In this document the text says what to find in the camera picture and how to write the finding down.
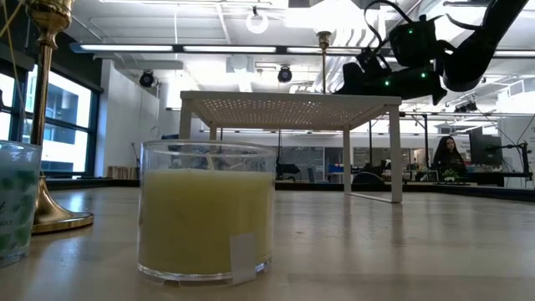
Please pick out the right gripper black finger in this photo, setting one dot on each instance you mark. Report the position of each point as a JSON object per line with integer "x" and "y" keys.
{"x": 353, "y": 81}

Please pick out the gold candlestick holder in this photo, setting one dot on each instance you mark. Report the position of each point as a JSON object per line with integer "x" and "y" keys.
{"x": 323, "y": 62}
{"x": 42, "y": 104}

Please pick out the yellow candle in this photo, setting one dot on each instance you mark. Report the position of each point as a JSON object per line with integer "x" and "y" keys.
{"x": 205, "y": 221}

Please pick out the blue candle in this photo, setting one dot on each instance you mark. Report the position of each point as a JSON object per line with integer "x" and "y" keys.
{"x": 16, "y": 200}

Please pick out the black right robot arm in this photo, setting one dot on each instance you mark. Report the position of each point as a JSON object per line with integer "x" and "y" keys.
{"x": 480, "y": 50}

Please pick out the black ceiling spotlight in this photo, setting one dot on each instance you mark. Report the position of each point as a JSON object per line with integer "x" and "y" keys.
{"x": 146, "y": 78}
{"x": 285, "y": 74}

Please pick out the white perforated metal shelf riser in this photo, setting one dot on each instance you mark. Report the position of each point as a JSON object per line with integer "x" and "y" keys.
{"x": 288, "y": 110}

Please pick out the person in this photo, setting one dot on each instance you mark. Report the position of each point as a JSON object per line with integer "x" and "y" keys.
{"x": 448, "y": 156}

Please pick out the black monitor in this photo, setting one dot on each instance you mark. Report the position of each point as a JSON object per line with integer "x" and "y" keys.
{"x": 485, "y": 148}

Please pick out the long ceiling light strip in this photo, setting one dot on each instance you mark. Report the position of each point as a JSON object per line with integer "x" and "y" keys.
{"x": 125, "y": 48}

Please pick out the wooden crate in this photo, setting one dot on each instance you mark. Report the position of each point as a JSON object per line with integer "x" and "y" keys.
{"x": 122, "y": 172}

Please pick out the large glass window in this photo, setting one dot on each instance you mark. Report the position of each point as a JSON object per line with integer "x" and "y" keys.
{"x": 67, "y": 108}

